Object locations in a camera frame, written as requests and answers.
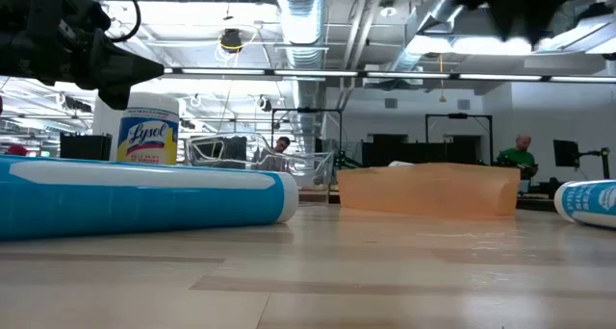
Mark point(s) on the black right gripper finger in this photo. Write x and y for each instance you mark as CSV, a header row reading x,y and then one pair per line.
x,y
505,21
535,23

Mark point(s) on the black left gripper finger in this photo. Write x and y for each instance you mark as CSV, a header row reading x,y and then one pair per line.
x,y
125,67
118,95

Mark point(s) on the blue silicone sealant tube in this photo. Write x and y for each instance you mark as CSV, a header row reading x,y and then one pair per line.
x,y
144,209
592,205

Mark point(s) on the orange glue tubes pack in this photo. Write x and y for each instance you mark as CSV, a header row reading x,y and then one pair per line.
x,y
433,192

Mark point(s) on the white-lidded yellow jar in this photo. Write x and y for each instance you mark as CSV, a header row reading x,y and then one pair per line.
x,y
149,132

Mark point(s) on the black box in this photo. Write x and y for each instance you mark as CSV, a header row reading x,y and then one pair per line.
x,y
86,147

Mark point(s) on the red round object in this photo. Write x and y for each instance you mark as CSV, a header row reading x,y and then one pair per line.
x,y
17,150

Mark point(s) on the long ceiling light bar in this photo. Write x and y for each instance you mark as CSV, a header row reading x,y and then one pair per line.
x,y
385,74

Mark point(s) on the black computer monitor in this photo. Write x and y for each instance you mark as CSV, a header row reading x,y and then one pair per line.
x,y
565,153

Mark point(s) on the person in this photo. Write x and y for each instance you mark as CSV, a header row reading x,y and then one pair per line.
x,y
519,156
283,144

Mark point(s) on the clear plastic bin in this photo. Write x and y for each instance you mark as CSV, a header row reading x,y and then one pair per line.
x,y
315,172

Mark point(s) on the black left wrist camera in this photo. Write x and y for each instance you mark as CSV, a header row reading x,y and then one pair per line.
x,y
67,11

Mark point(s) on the black partition wall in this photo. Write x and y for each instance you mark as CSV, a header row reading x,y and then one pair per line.
x,y
418,152

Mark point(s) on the silver ventilation duct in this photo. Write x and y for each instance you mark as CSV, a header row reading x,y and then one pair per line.
x,y
300,26

